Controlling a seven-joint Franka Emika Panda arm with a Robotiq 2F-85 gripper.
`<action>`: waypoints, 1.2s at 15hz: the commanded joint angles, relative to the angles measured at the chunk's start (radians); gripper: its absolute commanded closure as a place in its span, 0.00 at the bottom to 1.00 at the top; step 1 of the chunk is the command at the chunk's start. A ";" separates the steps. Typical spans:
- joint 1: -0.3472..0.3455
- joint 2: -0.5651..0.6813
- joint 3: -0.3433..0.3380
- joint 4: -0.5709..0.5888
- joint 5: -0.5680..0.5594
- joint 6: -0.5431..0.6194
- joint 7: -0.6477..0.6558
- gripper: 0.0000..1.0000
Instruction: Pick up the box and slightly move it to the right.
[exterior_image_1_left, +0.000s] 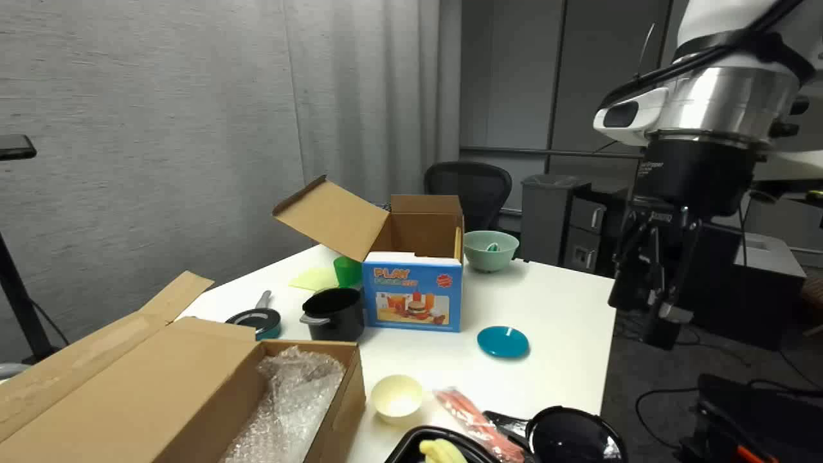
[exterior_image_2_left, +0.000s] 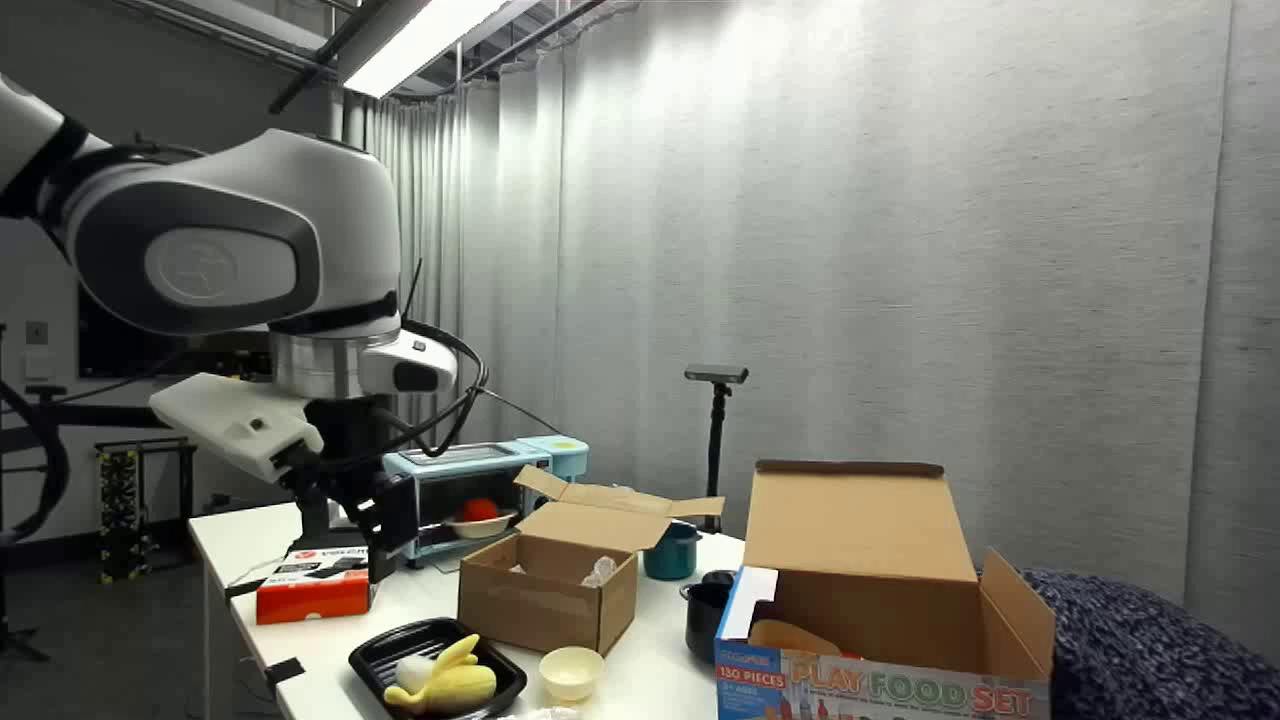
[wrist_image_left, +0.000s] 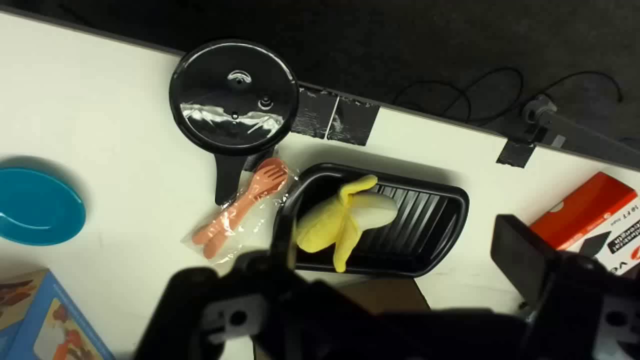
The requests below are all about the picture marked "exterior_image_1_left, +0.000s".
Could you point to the small cream bowl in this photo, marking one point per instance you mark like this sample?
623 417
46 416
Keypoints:
396 398

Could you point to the green plastic cup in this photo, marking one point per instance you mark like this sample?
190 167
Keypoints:
347 273

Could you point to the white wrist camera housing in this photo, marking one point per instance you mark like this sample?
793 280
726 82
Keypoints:
630 117

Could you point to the black tripod stand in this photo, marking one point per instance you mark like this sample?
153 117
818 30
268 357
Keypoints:
15 291

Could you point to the black computer case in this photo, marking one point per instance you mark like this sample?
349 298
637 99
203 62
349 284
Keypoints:
753 291

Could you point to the black floor bag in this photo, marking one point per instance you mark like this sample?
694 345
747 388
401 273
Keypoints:
753 421

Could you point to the yellow toy banana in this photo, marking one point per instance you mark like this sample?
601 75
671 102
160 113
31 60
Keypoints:
439 452

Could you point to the black office chair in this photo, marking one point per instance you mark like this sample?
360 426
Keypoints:
465 183

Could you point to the black mug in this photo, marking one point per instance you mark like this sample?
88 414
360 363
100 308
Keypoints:
335 316

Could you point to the clear bubble wrap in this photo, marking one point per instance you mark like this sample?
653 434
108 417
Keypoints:
285 402

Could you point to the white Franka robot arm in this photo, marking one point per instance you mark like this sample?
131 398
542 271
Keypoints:
728 95

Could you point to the mint green bowl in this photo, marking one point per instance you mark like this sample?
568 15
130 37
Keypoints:
490 253

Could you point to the packet of orange cutlery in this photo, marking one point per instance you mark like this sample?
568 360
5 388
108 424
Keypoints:
465 416

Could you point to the large brown cardboard box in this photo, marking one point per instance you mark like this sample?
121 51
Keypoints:
118 396

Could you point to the grey cabinet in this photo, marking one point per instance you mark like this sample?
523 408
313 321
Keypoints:
549 216

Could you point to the black plastic tray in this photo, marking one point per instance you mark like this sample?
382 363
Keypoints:
401 452

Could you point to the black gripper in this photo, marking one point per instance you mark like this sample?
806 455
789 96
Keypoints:
685 181

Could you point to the grey metal utensil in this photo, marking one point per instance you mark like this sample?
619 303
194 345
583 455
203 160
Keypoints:
262 299

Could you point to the black drawer unit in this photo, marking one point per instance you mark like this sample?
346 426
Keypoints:
591 234

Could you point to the black teal round lid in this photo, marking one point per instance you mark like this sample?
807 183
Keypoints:
258 324

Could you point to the blue printed toy cardboard box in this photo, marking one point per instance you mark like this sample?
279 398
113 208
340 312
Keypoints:
411 298

